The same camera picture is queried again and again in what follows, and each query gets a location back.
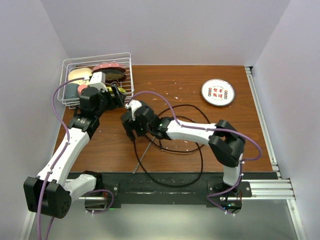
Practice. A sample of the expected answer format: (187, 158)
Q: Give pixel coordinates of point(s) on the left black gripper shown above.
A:
(117, 101)

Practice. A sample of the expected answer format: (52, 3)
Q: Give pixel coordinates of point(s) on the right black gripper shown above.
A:
(129, 124)

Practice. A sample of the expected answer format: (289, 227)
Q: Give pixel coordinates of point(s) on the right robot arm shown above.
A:
(224, 141)

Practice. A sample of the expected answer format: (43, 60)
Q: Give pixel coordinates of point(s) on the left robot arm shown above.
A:
(49, 193)

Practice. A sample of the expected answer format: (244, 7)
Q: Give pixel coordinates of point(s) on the yellow green dotted plate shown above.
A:
(120, 89)

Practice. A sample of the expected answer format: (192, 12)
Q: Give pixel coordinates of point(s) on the dark brown round plate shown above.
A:
(114, 76)

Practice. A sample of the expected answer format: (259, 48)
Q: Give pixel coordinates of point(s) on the pink cup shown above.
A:
(81, 88)

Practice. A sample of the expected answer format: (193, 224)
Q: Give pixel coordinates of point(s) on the red dotted plate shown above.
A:
(109, 66)

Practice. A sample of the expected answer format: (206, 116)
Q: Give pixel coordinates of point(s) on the dark grey cup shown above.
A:
(71, 91)

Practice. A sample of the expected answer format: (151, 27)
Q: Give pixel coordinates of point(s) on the beige square plate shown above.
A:
(82, 75)

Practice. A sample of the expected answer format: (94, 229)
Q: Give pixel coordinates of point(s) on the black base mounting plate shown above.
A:
(174, 188)

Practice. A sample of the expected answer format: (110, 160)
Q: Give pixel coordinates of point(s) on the white round printed plate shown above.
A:
(218, 92)

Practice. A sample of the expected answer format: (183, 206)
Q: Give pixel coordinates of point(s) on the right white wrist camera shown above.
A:
(132, 106)

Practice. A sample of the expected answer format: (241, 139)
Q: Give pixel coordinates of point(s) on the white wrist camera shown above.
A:
(132, 106)
(98, 81)

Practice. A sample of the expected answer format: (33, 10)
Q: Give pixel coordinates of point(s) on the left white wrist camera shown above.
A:
(98, 81)

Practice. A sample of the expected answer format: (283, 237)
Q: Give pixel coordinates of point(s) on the white wire dish rack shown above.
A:
(91, 61)

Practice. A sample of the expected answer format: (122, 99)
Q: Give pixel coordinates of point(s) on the aluminium frame rail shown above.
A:
(273, 189)

